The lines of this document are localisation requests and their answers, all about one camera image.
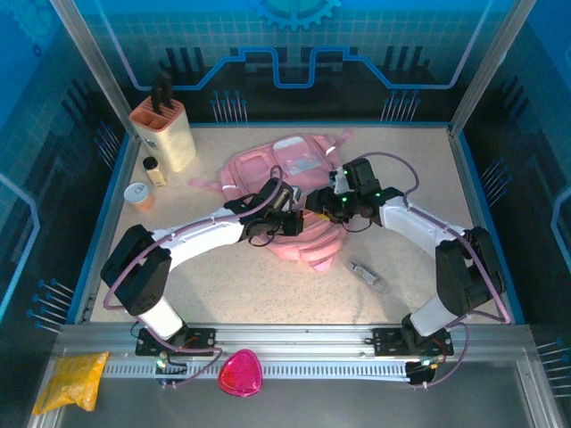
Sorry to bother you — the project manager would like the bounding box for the pink student backpack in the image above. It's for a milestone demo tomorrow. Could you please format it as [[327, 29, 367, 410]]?
[[188, 128, 356, 275]]

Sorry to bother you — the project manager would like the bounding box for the yellow plastic bag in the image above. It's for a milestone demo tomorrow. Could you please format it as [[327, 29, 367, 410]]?
[[31, 350, 111, 416]]

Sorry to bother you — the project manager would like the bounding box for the clear plastic pen case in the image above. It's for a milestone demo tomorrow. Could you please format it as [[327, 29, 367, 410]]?
[[347, 259, 391, 295]]

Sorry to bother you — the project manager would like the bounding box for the small bottle black cap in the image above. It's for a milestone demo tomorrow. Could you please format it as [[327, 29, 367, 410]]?
[[142, 155, 169, 188]]

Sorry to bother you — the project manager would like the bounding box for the beige knife block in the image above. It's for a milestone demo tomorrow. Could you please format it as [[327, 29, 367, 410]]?
[[128, 97, 198, 174]]

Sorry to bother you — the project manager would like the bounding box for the white-lidded tin can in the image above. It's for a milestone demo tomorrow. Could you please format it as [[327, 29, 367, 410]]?
[[122, 182, 156, 214]]

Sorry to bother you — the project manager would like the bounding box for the pink triangular pouch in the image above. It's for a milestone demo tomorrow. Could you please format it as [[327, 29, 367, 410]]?
[[217, 349, 265, 399]]

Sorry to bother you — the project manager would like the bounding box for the aluminium front rail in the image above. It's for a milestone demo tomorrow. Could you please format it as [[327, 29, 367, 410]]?
[[52, 323, 534, 363]]

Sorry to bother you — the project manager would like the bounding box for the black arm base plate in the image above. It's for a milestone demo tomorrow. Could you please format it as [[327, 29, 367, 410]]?
[[135, 327, 218, 358], [372, 327, 454, 358]]

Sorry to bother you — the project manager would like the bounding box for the white slotted cable duct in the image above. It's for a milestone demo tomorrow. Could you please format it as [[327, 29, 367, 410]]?
[[104, 359, 412, 381]]

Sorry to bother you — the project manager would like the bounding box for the aluminium frame post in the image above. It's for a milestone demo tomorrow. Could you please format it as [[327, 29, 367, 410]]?
[[47, 0, 136, 140], [447, 0, 537, 140]]

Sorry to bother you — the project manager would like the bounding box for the black knife handle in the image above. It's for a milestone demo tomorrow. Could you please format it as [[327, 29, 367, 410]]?
[[159, 70, 176, 111], [150, 73, 165, 112]]

